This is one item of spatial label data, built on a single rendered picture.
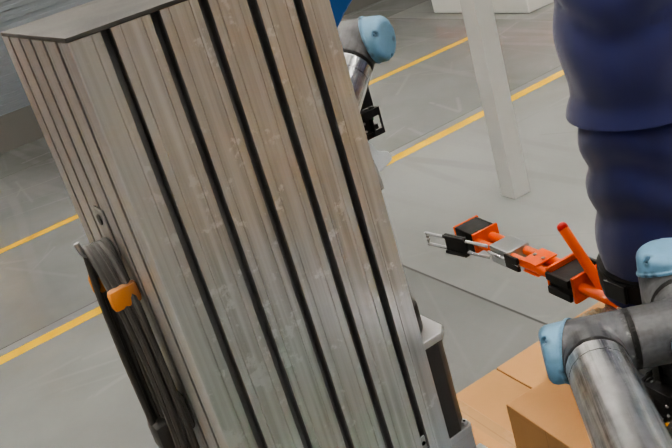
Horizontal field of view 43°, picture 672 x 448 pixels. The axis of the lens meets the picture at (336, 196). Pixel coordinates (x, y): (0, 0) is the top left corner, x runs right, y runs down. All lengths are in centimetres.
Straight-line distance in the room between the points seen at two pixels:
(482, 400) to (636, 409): 171
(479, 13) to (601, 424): 394
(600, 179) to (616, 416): 65
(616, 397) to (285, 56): 47
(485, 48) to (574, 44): 340
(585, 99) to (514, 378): 141
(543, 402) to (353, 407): 101
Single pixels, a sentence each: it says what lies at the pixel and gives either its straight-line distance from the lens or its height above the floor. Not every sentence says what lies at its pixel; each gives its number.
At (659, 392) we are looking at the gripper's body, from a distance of 128.
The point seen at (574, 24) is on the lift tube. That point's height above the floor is 177.
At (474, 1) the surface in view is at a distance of 470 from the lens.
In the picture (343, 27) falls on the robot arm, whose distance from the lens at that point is 138.
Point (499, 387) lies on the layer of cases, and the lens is 264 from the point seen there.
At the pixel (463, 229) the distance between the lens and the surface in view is 208.
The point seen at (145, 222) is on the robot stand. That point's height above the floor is 186.
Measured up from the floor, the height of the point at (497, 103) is 59.
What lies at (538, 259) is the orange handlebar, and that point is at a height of 119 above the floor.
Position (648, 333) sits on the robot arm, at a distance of 107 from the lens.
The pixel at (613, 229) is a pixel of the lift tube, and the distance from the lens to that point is 151.
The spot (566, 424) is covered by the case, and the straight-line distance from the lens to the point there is 184.
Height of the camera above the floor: 211
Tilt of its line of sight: 21 degrees down
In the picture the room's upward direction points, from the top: 17 degrees counter-clockwise
